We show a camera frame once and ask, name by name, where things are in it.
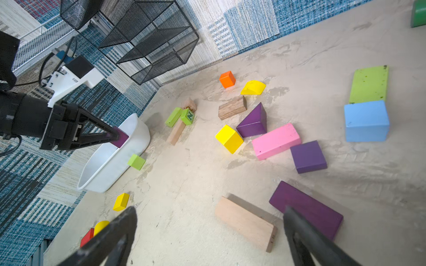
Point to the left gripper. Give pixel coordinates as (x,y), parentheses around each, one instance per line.
(70,127)

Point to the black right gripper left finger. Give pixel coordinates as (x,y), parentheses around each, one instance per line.
(111,246)

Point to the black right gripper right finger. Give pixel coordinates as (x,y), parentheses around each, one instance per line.
(307,243)

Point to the purple cube block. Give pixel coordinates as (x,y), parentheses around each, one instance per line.
(123,137)

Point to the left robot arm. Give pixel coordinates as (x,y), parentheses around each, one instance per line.
(21,114)

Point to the white plastic storage bin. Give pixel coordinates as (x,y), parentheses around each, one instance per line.
(109,162)

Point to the yellow cylinder block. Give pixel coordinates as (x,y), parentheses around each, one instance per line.
(100,226)

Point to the red cube block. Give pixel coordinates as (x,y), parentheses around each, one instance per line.
(87,237)

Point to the purple flat rectangular block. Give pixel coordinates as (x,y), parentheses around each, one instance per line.
(325,219)

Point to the small yellow cube block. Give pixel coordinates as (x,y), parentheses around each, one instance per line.
(121,202)

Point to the lime green small cube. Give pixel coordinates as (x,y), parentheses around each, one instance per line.
(136,162)

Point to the natural wood plank block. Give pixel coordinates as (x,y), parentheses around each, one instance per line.
(255,229)

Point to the purple square block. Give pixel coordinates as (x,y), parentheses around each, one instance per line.
(308,157)

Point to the lime green long block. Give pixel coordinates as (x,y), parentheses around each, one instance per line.
(173,117)

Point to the light wood long block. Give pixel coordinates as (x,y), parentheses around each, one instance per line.
(176,132)

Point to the pink rectangular block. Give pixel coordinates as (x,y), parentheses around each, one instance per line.
(276,141)

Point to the green letter cube block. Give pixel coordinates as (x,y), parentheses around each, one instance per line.
(187,116)

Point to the small natural wood block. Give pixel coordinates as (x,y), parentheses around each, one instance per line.
(188,103)

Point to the purple triangular prism block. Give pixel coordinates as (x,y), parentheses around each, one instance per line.
(254,124)

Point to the light blue cube block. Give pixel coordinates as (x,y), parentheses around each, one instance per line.
(366,122)

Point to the dark wood grain block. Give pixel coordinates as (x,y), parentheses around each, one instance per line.
(233,107)

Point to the orange cube block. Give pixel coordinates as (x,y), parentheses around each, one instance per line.
(227,79)

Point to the yellow half-round block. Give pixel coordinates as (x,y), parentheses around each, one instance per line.
(253,87)

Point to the lime green rectangular block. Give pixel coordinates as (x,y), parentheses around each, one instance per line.
(369,85)

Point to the green cylinder block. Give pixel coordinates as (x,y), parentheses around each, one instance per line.
(418,17)

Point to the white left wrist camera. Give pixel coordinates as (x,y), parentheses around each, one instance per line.
(77,72)

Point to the white wire mesh basket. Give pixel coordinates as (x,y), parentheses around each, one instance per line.
(40,41)

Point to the black wire mesh shelf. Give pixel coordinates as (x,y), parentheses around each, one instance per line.
(144,39)

